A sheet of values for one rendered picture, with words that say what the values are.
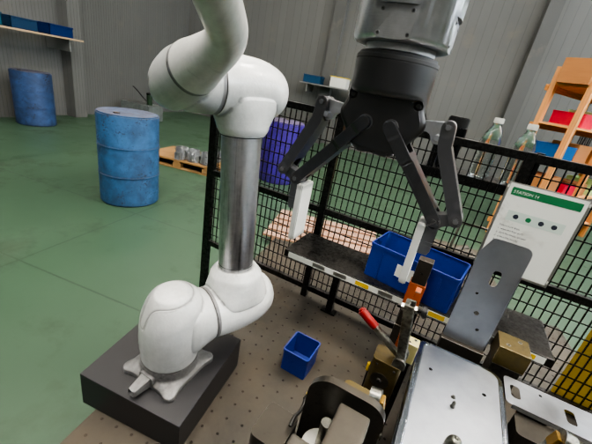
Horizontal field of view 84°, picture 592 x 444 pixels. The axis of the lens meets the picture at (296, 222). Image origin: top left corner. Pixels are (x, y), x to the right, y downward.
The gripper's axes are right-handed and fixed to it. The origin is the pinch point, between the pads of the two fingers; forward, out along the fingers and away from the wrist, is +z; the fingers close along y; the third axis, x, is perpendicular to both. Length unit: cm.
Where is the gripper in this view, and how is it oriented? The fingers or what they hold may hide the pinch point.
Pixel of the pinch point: (348, 247)
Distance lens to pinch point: 38.6
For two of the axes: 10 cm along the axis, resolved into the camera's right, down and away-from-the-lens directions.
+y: 8.7, 3.2, -3.7
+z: -1.7, 9.1, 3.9
